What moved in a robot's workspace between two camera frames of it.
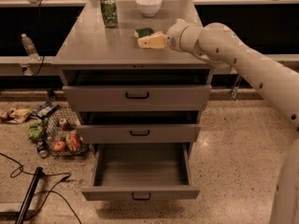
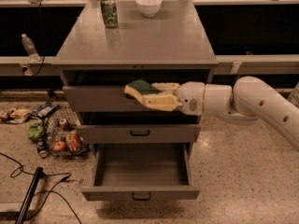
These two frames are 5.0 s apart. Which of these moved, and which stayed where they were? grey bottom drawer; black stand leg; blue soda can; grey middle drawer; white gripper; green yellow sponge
Moved: green yellow sponge; white gripper
Stayed: black stand leg; blue soda can; grey bottom drawer; grey middle drawer
